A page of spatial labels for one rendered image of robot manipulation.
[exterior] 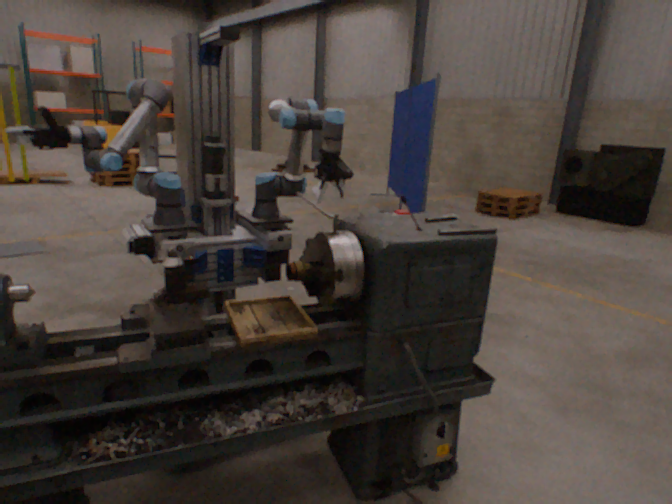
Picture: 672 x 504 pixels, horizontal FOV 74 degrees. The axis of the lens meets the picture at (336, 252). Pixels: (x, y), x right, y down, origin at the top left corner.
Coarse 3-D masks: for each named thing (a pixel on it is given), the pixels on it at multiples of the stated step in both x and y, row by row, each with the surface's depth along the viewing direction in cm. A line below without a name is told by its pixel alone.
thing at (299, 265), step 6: (288, 264) 179; (294, 264) 180; (300, 264) 180; (306, 264) 182; (288, 270) 184; (294, 270) 178; (300, 270) 178; (288, 276) 183; (294, 276) 178; (300, 276) 179
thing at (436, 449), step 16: (416, 368) 182; (432, 400) 185; (416, 416) 203; (432, 416) 199; (448, 416) 203; (416, 432) 204; (432, 432) 201; (448, 432) 205; (416, 448) 205; (432, 448) 204; (448, 448) 208; (400, 464) 207; (416, 480) 208; (432, 480) 216
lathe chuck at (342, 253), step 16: (320, 240) 185; (336, 240) 177; (320, 256) 186; (336, 256) 173; (352, 256) 175; (352, 272) 174; (320, 288) 188; (336, 288) 174; (352, 288) 177; (320, 304) 189; (336, 304) 182
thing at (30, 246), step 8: (0, 64) 477; (8, 64) 481; (32, 240) 561; (0, 248) 524; (8, 248) 525; (16, 248) 527; (24, 248) 529; (32, 248) 530; (40, 248) 532; (0, 256) 497; (8, 256) 501
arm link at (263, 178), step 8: (256, 176) 232; (264, 176) 229; (272, 176) 230; (280, 176) 234; (256, 184) 231; (264, 184) 229; (272, 184) 231; (280, 184) 232; (256, 192) 233; (264, 192) 231; (272, 192) 232; (280, 192) 234
